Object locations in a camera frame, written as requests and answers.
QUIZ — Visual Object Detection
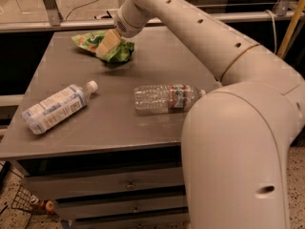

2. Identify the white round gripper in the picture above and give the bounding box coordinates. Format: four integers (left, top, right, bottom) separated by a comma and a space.
96, 0, 153, 57

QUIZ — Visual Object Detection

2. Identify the green rice chip bag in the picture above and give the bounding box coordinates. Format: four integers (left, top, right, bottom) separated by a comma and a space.
71, 31, 134, 63

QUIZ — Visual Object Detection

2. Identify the blue label plastic bottle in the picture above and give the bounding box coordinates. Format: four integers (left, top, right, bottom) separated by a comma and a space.
22, 80, 98, 135

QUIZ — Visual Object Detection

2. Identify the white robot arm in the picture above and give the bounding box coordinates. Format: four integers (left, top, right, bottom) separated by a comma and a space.
114, 0, 305, 229

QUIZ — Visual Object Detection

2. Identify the clear plastic water bottle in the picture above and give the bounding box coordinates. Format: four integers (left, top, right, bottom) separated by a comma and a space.
133, 83, 206, 115

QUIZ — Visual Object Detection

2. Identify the grey drawer cabinet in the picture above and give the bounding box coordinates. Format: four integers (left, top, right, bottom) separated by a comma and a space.
0, 27, 214, 229

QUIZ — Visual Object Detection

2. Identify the top drawer knob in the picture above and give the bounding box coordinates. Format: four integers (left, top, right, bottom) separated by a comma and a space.
126, 180, 135, 190

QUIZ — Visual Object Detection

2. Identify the drawer knob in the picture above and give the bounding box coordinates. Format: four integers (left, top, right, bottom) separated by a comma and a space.
126, 180, 135, 190
132, 206, 141, 213

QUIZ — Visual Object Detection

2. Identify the middle drawer knob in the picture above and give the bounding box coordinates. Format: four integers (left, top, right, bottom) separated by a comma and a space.
132, 206, 141, 213

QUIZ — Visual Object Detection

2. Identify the white cable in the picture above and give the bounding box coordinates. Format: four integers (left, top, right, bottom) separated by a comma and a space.
264, 10, 278, 54

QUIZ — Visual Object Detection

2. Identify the metal railing frame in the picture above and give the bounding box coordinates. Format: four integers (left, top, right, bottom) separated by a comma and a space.
0, 0, 299, 32

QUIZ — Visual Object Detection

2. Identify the wire basket on floor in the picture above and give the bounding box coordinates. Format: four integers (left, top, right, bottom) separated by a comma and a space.
11, 185, 54, 215

